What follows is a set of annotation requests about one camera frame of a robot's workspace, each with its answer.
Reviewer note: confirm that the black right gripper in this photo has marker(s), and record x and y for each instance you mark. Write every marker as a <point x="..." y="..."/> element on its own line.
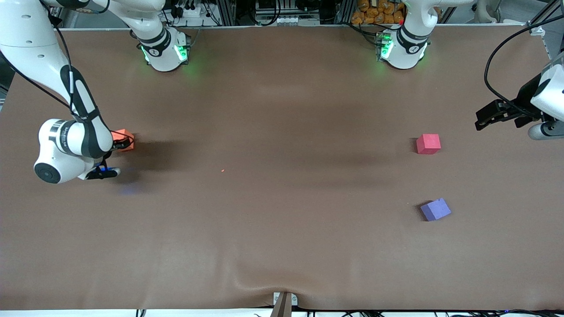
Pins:
<point x="121" y="143"/>

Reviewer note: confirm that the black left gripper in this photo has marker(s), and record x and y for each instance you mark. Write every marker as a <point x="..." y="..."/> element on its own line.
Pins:
<point x="525" y="100"/>

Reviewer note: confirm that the orange foam block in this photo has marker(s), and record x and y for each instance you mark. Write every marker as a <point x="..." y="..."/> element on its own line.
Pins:
<point x="123" y="133"/>

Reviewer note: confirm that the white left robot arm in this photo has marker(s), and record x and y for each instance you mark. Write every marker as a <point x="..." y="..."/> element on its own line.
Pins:
<point x="403" y="49"/>

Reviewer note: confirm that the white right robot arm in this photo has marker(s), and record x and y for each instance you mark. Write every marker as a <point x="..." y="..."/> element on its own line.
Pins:
<point x="26" y="44"/>

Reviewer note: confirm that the red foam block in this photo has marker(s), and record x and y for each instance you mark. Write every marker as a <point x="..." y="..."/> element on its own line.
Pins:
<point x="428" y="144"/>

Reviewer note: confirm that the purple foam block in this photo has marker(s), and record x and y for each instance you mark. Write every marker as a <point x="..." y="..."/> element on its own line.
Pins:
<point x="435" y="209"/>

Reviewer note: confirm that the white power strip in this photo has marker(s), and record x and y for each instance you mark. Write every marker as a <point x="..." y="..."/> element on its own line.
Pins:
<point x="188" y="12"/>

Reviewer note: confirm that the pile of orange objects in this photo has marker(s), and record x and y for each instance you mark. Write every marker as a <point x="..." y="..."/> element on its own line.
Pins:
<point x="379" y="12"/>

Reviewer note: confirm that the fabric table cover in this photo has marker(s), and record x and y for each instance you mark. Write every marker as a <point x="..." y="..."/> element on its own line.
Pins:
<point x="282" y="229"/>

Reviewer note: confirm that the aluminium frame profile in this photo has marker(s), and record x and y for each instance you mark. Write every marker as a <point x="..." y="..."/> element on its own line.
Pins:
<point x="542" y="17"/>

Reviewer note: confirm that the metal clamp bracket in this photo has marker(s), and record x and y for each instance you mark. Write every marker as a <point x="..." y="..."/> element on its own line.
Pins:
<point x="277" y="298"/>

